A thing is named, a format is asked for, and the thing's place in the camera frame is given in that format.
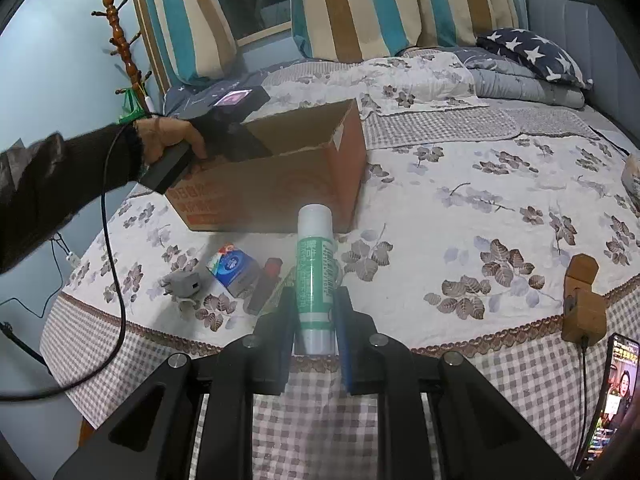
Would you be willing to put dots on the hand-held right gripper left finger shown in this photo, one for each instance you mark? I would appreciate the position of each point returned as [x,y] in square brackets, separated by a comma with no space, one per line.
[283,331]

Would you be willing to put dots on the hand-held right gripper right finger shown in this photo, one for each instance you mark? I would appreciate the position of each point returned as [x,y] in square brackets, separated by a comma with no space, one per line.
[344,340]

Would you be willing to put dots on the green and white spray can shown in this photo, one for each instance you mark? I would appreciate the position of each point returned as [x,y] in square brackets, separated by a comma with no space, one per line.
[315,280]

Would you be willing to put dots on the brown cardboard box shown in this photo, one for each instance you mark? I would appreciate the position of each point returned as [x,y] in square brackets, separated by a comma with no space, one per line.
[280,175]

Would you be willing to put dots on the person's left forearm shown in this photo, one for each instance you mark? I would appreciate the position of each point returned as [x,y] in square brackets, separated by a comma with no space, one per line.
[60,190]

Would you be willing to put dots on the person's left hand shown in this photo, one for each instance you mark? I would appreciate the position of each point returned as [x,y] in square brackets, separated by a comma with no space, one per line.
[165,136]

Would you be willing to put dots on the clear plastic wrapper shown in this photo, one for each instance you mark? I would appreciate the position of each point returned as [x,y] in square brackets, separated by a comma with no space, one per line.
[280,287]

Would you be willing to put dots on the black and red lighter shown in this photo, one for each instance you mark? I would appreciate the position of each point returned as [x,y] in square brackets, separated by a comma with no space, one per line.
[264,285]

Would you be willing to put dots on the blue tissue packet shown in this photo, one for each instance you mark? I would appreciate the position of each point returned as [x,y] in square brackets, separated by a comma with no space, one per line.
[233,267]

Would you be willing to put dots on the green plastic bag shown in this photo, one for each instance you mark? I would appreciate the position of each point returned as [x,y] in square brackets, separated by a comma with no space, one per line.
[131,108]

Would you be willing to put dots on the grey power adapter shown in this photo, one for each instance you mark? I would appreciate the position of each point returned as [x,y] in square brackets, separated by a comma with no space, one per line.
[181,286]

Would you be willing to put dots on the striped curtain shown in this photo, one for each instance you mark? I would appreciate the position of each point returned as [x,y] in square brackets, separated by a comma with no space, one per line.
[395,7]
[175,20]

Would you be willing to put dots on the wooden coat rack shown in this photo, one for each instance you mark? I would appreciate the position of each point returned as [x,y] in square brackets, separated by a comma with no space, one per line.
[122,55]

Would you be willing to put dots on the floral bed sheet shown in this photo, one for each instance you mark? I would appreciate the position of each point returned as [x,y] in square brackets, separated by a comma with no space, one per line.
[450,220]

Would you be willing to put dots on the checked floral blanket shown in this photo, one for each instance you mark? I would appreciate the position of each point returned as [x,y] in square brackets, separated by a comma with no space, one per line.
[415,82]

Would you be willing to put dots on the wooden block toy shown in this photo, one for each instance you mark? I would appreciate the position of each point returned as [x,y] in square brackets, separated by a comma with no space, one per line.
[582,300]

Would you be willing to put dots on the smartphone with lit screen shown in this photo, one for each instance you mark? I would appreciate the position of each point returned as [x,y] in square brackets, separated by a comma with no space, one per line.
[607,405]

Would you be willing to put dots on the grey folded quilt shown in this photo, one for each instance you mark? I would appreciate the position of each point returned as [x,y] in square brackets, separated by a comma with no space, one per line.
[525,87]

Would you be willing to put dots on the star print pillow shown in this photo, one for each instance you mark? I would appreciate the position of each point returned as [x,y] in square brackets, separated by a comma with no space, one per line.
[537,57]

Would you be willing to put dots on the beige plastic bag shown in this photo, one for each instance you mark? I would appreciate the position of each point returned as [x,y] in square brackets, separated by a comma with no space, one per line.
[632,175]

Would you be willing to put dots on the grey padded headboard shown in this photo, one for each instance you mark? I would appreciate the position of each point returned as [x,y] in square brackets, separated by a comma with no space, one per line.
[575,25]

